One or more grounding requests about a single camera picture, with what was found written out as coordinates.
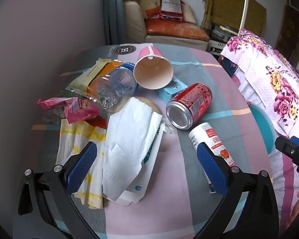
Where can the white pole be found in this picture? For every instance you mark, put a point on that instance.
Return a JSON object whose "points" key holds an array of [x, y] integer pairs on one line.
{"points": [[244, 10]]}

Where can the red soda can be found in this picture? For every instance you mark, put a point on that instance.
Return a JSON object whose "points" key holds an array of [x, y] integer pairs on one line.
{"points": [[194, 99]]}

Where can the yellow and white paper wrapper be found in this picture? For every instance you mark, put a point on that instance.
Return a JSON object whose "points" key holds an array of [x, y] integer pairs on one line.
{"points": [[72, 139]]}

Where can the white paper bag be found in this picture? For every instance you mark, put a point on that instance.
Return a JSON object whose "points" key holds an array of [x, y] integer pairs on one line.
{"points": [[144, 176]]}

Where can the red-orange snack packet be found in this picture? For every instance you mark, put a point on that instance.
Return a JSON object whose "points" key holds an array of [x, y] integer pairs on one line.
{"points": [[98, 122]]}

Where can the white red-label yoghurt bottle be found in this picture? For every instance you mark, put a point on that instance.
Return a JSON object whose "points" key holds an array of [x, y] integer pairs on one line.
{"points": [[209, 134]]}

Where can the plaid pastel tablecloth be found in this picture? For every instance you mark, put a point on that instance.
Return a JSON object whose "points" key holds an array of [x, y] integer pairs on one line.
{"points": [[169, 154]]}

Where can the white tissue paper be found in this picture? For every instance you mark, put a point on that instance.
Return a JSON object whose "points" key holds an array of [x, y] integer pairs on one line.
{"points": [[129, 139]]}

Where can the teal plastic basin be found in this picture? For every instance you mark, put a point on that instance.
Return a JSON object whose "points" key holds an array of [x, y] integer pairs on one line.
{"points": [[261, 124]]}

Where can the pink floral bedsheet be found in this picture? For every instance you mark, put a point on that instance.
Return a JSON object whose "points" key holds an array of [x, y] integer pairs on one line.
{"points": [[264, 62]]}

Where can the stack of media players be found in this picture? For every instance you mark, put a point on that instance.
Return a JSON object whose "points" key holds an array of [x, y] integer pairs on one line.
{"points": [[220, 37]]}

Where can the pink snack packet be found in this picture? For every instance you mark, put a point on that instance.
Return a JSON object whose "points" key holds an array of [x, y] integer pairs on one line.
{"points": [[72, 107]]}

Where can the yellow and orange snack packet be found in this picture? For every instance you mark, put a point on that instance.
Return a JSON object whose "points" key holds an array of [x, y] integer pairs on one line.
{"points": [[89, 74]]}

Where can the red gift bag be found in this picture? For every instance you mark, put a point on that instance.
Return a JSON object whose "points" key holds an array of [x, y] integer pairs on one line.
{"points": [[170, 5]]}

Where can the clear plastic bottle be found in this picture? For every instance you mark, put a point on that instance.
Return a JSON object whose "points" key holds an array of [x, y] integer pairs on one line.
{"points": [[114, 87]]}

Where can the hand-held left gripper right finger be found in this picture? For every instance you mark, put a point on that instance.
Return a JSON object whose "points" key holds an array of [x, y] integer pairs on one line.
{"points": [[211, 169]]}

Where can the white pillow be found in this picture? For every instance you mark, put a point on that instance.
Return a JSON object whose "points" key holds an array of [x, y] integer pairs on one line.
{"points": [[188, 13]]}

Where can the yellow plush cushion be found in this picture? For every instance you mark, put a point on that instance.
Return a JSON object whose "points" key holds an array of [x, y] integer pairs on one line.
{"points": [[149, 2]]}

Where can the orange seat cushion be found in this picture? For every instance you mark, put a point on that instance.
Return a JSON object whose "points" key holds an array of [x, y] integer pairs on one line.
{"points": [[174, 29]]}

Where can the pink paper cup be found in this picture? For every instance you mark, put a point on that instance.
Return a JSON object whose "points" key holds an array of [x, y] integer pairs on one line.
{"points": [[152, 72]]}

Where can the blue storage box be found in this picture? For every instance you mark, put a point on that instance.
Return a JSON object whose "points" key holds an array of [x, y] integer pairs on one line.
{"points": [[230, 67]]}

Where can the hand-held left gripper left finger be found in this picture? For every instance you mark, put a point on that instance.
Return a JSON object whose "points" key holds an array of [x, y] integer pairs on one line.
{"points": [[81, 165]]}

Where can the light blue drink carton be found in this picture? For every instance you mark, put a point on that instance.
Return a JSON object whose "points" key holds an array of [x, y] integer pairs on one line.
{"points": [[168, 92]]}

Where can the mustard knitted cloth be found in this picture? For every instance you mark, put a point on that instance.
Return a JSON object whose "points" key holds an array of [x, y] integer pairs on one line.
{"points": [[221, 2]]}

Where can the beige sofa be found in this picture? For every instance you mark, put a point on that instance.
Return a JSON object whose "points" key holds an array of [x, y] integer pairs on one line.
{"points": [[134, 22]]}

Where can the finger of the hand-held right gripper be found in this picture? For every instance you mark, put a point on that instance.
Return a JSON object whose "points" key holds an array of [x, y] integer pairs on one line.
{"points": [[291, 151]]}

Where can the blue-grey metal post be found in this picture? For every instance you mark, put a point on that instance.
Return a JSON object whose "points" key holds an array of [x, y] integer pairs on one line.
{"points": [[114, 10]]}

